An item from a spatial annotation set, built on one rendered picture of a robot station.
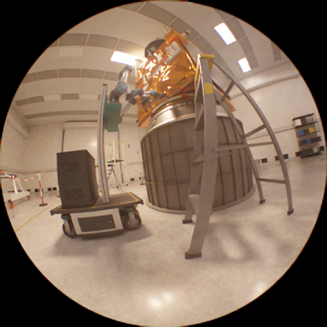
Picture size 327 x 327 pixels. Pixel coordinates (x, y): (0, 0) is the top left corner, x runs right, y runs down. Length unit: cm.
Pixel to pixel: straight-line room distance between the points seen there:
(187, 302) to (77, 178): 113
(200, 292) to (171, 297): 12
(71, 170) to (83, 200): 28
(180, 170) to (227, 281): 120
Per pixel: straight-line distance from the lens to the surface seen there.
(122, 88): 124
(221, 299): 60
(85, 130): 964
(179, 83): 191
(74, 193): 111
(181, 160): 134
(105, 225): 105
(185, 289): 62
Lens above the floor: 55
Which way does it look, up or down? 4 degrees up
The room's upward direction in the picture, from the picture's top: 8 degrees counter-clockwise
